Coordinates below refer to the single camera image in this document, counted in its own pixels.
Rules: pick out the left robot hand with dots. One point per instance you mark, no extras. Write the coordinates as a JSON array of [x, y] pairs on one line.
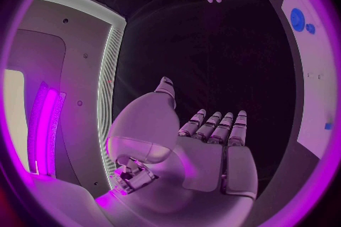
[[159, 167]]

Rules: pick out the large blue gear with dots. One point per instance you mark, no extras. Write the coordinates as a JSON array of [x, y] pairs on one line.
[[296, 19]]

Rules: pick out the small blue gear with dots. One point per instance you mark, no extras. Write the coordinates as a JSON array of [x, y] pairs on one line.
[[310, 28]]

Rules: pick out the white task board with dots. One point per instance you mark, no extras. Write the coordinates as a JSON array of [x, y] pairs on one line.
[[314, 61]]

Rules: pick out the glowing light bar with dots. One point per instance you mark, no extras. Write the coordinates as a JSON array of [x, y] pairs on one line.
[[48, 124]]

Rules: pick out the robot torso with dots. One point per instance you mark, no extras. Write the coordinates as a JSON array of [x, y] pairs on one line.
[[80, 39]]

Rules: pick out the blue block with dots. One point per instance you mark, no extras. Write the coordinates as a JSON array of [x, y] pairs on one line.
[[328, 126]]

